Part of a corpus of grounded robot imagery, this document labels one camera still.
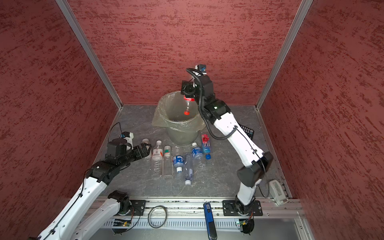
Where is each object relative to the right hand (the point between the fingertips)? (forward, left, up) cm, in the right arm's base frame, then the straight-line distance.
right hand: (191, 85), depth 70 cm
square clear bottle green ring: (-23, +16, -39) cm, 47 cm away
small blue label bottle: (-23, +9, -38) cm, 45 cm away
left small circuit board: (-50, +38, -45) cm, 77 cm away
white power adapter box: (-40, -43, -40) cm, 71 cm away
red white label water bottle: (-18, +22, -39) cm, 48 cm away
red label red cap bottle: (-3, +2, -9) cm, 9 cm away
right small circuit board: (-52, -24, -44) cm, 72 cm away
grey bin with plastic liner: (-12, +6, -19) cm, 23 cm away
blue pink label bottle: (-13, -8, -37) cm, 40 cm away
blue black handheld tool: (-51, -7, -39) cm, 65 cm away
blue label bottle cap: (-17, -2, -38) cm, 42 cm away
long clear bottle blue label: (-25, +4, -41) cm, 49 cm away
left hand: (-21, +26, -26) cm, 42 cm away
